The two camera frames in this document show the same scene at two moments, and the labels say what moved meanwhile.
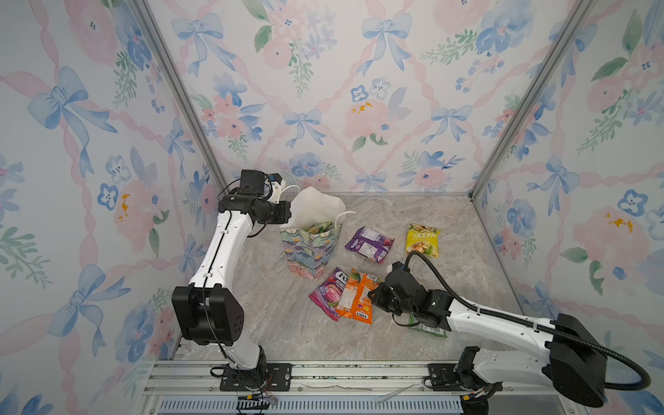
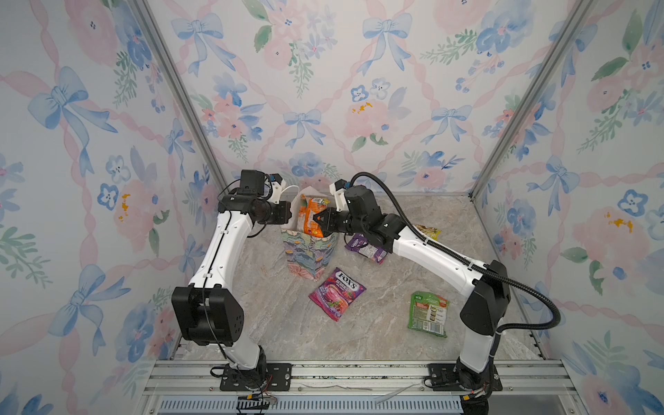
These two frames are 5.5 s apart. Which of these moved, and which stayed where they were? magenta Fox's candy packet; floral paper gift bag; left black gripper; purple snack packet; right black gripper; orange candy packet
Moved: orange candy packet; right black gripper
Stayed: purple snack packet; floral paper gift bag; left black gripper; magenta Fox's candy packet
